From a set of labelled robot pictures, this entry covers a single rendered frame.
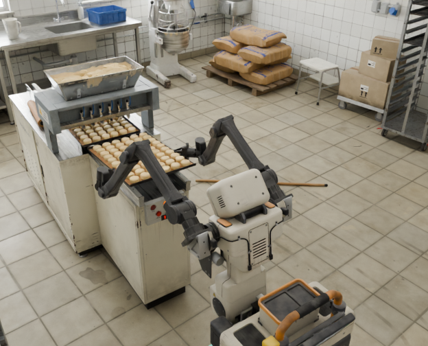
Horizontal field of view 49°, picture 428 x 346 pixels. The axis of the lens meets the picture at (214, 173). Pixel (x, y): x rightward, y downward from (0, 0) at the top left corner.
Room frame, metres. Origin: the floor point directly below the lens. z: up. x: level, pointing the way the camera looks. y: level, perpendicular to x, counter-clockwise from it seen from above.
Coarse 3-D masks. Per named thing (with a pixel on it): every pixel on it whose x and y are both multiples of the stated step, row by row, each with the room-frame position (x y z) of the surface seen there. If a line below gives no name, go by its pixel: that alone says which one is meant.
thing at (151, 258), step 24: (96, 168) 2.50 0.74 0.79; (96, 192) 2.56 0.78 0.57; (120, 192) 2.21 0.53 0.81; (144, 192) 2.17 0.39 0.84; (120, 216) 2.24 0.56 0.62; (144, 216) 2.06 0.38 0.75; (120, 240) 2.28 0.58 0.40; (144, 240) 2.06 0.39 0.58; (168, 240) 2.14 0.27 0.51; (120, 264) 2.32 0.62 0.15; (144, 264) 2.05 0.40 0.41; (168, 264) 2.14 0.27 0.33; (144, 288) 2.04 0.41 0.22; (168, 288) 2.13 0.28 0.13
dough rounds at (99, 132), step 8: (104, 120) 2.93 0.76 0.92; (72, 128) 2.80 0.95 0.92; (80, 128) 2.84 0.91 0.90; (88, 128) 2.80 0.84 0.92; (96, 128) 2.80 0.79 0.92; (104, 128) 2.82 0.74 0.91; (112, 128) 2.80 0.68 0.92; (120, 128) 2.80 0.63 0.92; (128, 128) 2.81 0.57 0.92; (80, 136) 2.69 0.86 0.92; (88, 136) 2.73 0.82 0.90; (96, 136) 2.69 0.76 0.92; (104, 136) 2.69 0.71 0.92; (112, 136) 2.72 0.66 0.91
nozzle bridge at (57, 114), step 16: (144, 80) 3.02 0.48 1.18; (48, 96) 2.72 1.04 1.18; (96, 96) 2.73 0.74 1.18; (112, 96) 2.73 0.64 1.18; (128, 96) 2.79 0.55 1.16; (144, 96) 2.94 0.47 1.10; (48, 112) 2.52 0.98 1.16; (64, 112) 2.63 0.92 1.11; (96, 112) 2.75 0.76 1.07; (112, 112) 2.79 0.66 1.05; (128, 112) 2.82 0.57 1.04; (144, 112) 3.02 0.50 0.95; (48, 128) 2.59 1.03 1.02; (64, 128) 2.58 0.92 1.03; (48, 144) 2.66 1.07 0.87
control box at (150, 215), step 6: (180, 192) 2.17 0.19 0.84; (156, 198) 2.11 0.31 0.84; (162, 198) 2.11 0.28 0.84; (144, 204) 2.06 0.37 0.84; (150, 204) 2.06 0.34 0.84; (156, 204) 2.08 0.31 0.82; (162, 204) 2.10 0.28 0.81; (144, 210) 2.06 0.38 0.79; (150, 210) 2.05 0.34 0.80; (156, 210) 2.08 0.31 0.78; (162, 210) 2.09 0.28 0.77; (150, 216) 2.05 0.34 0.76; (156, 216) 2.07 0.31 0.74; (162, 216) 2.09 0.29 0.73; (150, 222) 2.05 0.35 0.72
